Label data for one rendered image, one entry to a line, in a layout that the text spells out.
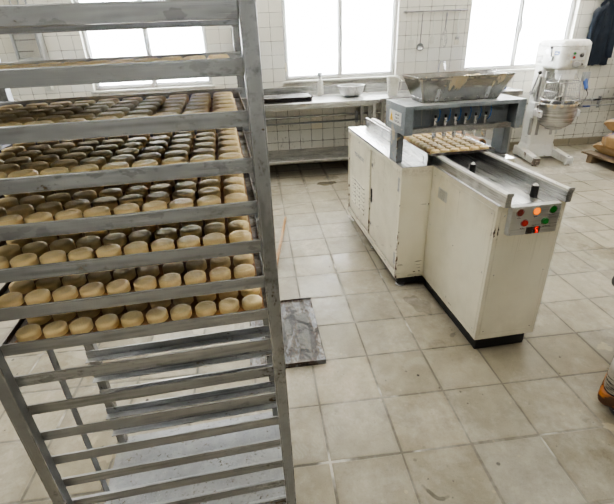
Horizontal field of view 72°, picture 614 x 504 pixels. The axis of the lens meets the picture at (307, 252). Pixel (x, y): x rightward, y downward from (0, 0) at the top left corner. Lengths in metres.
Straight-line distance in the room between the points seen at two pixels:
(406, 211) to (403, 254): 0.30
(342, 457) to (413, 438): 0.32
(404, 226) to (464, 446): 1.31
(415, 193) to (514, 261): 0.74
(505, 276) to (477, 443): 0.78
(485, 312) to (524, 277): 0.25
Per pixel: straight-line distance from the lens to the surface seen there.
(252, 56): 0.80
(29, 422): 1.25
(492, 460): 2.03
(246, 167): 0.86
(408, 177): 2.60
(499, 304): 2.35
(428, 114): 2.64
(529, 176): 2.40
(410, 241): 2.77
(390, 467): 1.92
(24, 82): 0.89
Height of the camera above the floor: 1.55
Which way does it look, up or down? 27 degrees down
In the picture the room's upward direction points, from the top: 2 degrees counter-clockwise
